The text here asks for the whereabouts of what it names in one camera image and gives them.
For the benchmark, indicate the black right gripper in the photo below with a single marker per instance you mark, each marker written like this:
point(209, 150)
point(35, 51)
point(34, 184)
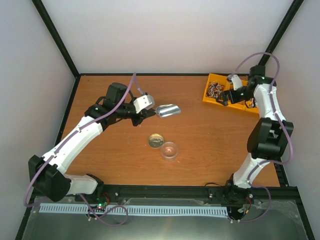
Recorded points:
point(233, 99)

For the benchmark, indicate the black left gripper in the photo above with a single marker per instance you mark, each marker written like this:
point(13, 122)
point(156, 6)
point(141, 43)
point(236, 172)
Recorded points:
point(143, 114)

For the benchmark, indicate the silver metal scoop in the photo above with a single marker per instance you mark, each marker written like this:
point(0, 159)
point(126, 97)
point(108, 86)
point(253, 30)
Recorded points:
point(167, 110)

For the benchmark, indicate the yellow popsicle candy bin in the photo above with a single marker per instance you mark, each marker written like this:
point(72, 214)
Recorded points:
point(242, 102)

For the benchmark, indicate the yellow star candy bin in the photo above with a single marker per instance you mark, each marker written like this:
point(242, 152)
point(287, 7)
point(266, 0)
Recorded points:
point(250, 106)

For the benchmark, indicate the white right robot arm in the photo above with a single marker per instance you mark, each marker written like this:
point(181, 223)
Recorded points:
point(269, 138)

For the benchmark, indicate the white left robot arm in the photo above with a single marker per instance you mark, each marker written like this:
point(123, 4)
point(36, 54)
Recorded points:
point(47, 173)

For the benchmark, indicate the pile of lollipops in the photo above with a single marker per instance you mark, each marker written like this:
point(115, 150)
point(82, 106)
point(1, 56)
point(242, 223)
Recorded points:
point(214, 89)

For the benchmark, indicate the gold jar lid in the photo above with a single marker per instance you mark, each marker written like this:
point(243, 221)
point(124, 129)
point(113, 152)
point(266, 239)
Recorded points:
point(155, 140)

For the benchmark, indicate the clear glass jar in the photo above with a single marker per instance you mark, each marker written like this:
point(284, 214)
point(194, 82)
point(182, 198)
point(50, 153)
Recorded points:
point(169, 151)

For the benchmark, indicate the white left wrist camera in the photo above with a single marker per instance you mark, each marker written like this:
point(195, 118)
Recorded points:
point(144, 102)

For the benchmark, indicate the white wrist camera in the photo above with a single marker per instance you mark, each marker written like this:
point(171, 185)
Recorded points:
point(144, 102)
point(235, 80)

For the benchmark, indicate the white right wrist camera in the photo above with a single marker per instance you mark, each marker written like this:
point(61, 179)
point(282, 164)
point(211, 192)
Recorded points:
point(235, 80)

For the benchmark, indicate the black aluminium frame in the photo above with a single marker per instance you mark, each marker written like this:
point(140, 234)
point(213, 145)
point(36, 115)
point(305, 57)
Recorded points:
point(213, 191)

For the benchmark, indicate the light blue cable duct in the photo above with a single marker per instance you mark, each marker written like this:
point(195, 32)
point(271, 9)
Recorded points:
point(136, 210)

